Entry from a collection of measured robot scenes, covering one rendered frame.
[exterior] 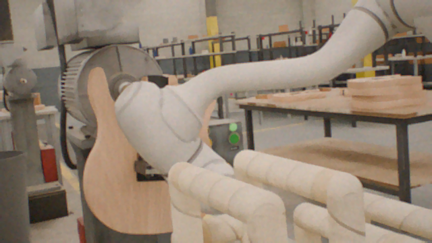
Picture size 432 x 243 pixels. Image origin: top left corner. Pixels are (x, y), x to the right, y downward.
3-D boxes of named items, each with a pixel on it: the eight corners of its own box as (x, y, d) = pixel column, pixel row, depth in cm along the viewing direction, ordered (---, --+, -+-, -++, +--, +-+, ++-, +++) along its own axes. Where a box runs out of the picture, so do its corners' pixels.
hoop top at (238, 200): (164, 190, 58) (162, 162, 58) (190, 185, 60) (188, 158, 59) (260, 239, 40) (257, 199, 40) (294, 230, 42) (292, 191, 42)
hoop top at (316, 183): (229, 177, 62) (227, 150, 61) (252, 172, 63) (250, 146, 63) (343, 216, 44) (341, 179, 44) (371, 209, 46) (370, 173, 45)
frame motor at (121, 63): (61, 129, 177) (52, 53, 174) (138, 119, 187) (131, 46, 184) (84, 144, 140) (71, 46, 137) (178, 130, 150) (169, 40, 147)
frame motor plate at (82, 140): (63, 137, 181) (61, 126, 181) (130, 127, 191) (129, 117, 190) (82, 150, 148) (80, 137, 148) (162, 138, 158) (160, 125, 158)
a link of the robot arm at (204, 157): (227, 177, 111) (188, 133, 107) (264, 191, 97) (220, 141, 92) (192, 215, 108) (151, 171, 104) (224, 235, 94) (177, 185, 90)
